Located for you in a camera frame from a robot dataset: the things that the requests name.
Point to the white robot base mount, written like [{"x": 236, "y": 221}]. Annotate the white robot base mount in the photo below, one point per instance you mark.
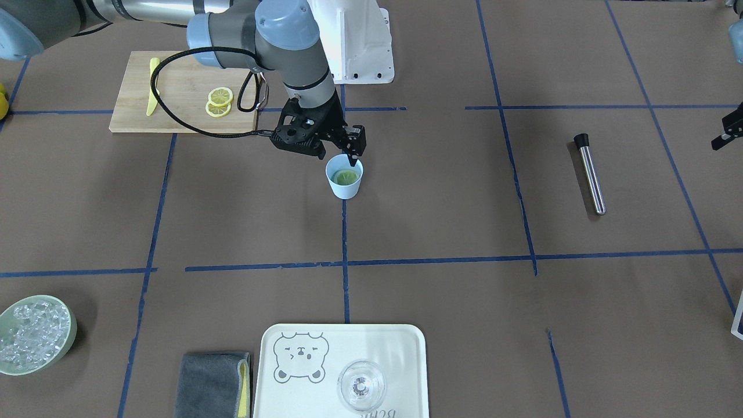
[{"x": 357, "y": 41}]

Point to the yellow plastic knife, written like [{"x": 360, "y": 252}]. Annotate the yellow plastic knife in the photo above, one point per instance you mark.
[{"x": 152, "y": 100}]

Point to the grey folded cloth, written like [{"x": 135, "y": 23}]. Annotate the grey folded cloth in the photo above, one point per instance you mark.
[{"x": 214, "y": 384}]

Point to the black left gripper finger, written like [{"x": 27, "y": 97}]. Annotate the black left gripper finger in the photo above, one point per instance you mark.
[{"x": 732, "y": 129}]

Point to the clear wine glass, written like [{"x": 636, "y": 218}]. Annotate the clear wine glass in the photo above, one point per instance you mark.
[{"x": 362, "y": 386}]

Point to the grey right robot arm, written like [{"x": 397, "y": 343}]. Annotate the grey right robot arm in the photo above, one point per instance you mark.
[{"x": 280, "y": 36}]

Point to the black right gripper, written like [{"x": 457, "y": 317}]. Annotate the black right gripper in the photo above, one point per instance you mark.
[{"x": 332, "y": 123}]

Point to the bamboo cutting board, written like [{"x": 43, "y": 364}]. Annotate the bamboo cutting board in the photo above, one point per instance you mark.
[{"x": 183, "y": 85}]

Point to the green bowl of ice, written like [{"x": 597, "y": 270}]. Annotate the green bowl of ice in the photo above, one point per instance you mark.
[{"x": 36, "y": 332}]

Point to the lemon slice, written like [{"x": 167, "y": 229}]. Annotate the lemon slice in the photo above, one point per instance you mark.
[
  {"x": 220, "y": 96},
  {"x": 218, "y": 110},
  {"x": 345, "y": 177}
]

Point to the blue paper cup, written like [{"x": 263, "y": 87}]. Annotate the blue paper cup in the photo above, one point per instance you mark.
[{"x": 338, "y": 162}]

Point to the cream bear tray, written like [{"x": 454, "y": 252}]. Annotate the cream bear tray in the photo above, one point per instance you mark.
[{"x": 299, "y": 366}]

